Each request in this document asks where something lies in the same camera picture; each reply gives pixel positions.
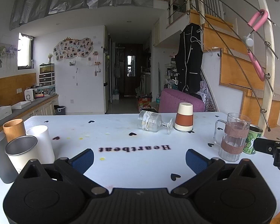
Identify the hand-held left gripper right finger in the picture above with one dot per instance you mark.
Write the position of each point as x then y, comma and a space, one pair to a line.
195, 161

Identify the black jacket with white trim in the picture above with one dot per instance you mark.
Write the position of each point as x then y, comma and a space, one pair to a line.
189, 60

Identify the tall white cup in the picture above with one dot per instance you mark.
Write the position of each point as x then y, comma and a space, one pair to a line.
45, 142

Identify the small fish tank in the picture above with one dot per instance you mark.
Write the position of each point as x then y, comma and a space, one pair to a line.
46, 68

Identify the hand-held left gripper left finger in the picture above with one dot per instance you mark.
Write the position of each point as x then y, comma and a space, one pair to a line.
83, 161

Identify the clear plastic bottle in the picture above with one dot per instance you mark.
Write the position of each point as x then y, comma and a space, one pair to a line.
158, 99

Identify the kitchen counter with cabinets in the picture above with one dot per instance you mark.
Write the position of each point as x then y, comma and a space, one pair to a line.
40, 106

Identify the wooden staircase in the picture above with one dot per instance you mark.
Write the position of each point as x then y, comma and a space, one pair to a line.
233, 58

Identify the large water bottle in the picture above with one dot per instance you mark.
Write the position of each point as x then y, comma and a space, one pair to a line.
116, 95

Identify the dark entrance door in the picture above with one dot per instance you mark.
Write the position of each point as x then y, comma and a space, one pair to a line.
130, 74

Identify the window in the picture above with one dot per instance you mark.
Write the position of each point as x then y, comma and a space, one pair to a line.
23, 51

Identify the small white appliance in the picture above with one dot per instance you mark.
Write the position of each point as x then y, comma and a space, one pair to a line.
29, 95

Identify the pink thigh exerciser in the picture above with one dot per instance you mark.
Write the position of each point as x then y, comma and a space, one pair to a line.
256, 21

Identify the purple upholstered chair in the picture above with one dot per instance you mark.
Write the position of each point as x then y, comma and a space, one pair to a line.
175, 100

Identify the grey silver curtain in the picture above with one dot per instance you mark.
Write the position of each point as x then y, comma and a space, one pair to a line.
72, 0

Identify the white stair post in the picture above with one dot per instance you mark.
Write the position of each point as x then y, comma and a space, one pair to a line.
269, 58

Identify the glass mug with brown tape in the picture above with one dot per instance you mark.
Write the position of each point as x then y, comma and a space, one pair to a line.
233, 140

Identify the dark trash bin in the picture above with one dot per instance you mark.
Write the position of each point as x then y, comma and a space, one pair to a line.
60, 110

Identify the red cardboard box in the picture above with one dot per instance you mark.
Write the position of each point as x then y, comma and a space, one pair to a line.
144, 102

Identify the green printed tin can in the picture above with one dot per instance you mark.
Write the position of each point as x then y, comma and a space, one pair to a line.
253, 142

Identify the hanging tote bag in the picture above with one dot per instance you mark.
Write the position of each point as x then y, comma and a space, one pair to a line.
117, 71

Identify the wooden cup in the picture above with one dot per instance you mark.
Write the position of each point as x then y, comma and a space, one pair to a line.
12, 128

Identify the white drawer organizer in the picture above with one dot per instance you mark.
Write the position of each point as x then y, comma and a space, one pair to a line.
46, 79

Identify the metal stair railing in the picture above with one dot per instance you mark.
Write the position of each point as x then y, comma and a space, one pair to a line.
226, 28

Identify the cloud-shaped photo board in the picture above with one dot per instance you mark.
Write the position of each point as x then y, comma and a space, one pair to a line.
73, 49

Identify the clear glass goblet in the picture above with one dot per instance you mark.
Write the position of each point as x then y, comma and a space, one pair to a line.
151, 121

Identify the brown and white paper cup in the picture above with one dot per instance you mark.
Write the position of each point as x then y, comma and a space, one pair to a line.
183, 119

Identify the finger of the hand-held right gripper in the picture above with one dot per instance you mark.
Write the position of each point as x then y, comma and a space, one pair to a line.
266, 147

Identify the flat white box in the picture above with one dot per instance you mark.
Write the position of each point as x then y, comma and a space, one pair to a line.
21, 105

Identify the washing machine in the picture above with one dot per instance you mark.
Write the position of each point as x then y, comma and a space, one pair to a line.
145, 84

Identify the wall poster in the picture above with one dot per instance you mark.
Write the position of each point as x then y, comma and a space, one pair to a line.
6, 54

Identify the white metal cup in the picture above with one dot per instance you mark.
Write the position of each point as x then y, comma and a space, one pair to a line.
21, 158

